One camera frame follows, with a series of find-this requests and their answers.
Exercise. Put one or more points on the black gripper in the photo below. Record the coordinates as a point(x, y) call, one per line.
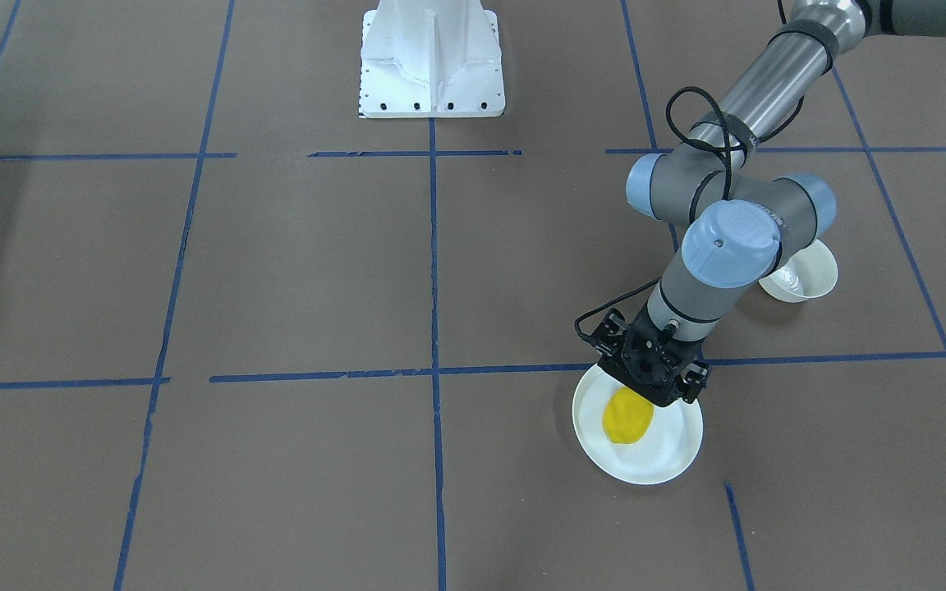
point(609, 332)

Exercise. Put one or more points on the yellow lemon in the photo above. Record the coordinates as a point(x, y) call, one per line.
point(626, 417)

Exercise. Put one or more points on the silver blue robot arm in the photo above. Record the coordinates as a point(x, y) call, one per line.
point(738, 230)

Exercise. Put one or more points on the white round plate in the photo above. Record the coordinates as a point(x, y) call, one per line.
point(669, 447)

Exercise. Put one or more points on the white small bowl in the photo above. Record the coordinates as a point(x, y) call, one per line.
point(809, 274)

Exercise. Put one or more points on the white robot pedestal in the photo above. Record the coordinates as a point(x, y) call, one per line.
point(431, 59)

